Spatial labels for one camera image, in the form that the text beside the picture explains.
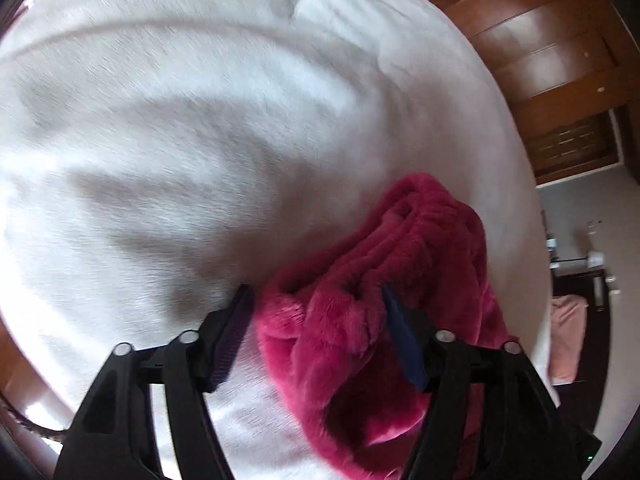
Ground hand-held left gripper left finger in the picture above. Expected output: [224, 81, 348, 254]
[52, 284, 256, 480]

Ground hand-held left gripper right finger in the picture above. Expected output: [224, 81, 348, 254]
[381, 285, 583, 480]

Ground pink fleece pants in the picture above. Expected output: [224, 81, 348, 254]
[255, 172, 511, 480]

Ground pink pillow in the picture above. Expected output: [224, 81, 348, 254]
[547, 295, 590, 386]

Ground white bed duvet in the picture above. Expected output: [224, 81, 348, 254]
[0, 0, 561, 480]

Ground wooden wardrobe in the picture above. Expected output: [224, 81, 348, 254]
[390, 0, 640, 186]

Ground dark cable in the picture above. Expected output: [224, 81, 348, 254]
[0, 390, 68, 441]

